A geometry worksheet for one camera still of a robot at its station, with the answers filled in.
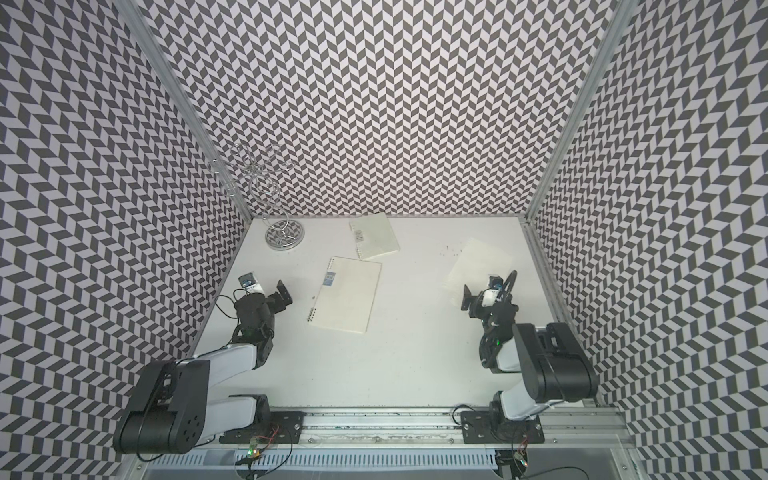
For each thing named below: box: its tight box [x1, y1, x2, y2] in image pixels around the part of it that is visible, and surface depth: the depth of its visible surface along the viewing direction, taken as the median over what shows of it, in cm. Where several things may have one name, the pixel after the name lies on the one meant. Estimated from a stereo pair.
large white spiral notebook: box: [308, 256, 383, 334], surface depth 98 cm
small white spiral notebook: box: [349, 212, 401, 260], surface depth 114 cm
